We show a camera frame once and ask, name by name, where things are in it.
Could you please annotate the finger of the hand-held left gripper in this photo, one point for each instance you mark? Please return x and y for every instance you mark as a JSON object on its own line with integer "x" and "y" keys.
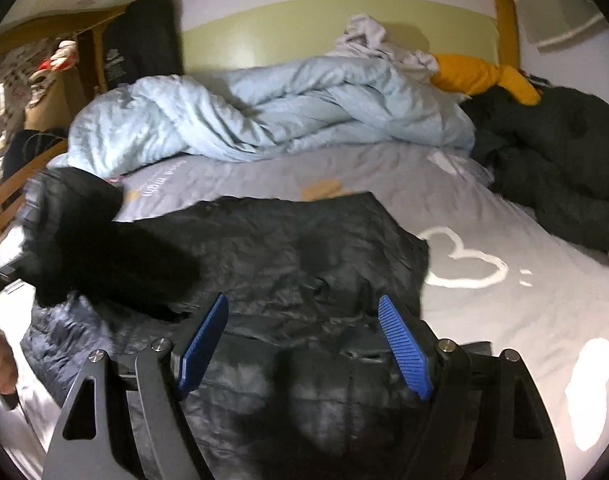
{"x": 4, "y": 272}

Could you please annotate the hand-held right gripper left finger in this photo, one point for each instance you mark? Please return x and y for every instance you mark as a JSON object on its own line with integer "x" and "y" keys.
{"x": 202, "y": 350}

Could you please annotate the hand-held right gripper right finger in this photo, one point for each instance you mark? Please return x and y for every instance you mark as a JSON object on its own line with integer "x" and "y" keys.
{"x": 404, "y": 350}

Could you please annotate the black thin quilted jacket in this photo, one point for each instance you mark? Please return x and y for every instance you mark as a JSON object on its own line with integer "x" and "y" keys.
{"x": 294, "y": 245}

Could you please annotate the heart print bed sheet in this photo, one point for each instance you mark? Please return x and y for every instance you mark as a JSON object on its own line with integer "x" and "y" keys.
{"x": 484, "y": 320}

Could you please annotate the dark cloth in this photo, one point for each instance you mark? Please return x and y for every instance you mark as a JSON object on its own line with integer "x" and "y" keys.
{"x": 29, "y": 150}

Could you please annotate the spotted hanging fabric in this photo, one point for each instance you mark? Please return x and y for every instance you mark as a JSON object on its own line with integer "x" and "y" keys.
{"x": 19, "y": 60}

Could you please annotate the red white hanging cloth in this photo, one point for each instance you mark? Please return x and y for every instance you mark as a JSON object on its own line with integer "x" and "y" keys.
{"x": 59, "y": 57}

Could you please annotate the light blue duvet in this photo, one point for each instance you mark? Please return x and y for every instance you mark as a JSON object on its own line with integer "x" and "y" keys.
{"x": 234, "y": 110}

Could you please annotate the dark green puffy coat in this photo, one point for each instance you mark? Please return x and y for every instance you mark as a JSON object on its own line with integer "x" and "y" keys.
{"x": 559, "y": 160}

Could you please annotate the black padded bag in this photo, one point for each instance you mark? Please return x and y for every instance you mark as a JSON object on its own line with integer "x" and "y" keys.
{"x": 139, "y": 45}

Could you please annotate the yellow garment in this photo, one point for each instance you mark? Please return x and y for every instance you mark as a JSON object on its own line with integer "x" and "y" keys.
{"x": 474, "y": 75}

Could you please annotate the pale grey crumpled garment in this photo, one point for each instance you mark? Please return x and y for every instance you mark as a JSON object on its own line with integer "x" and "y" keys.
{"x": 364, "y": 35}

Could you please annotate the pastel checkered canopy curtain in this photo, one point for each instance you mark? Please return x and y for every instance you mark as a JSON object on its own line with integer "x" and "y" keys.
{"x": 549, "y": 10}

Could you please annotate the wooden bed frame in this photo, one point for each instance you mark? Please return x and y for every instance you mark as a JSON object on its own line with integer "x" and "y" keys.
{"x": 504, "y": 25}

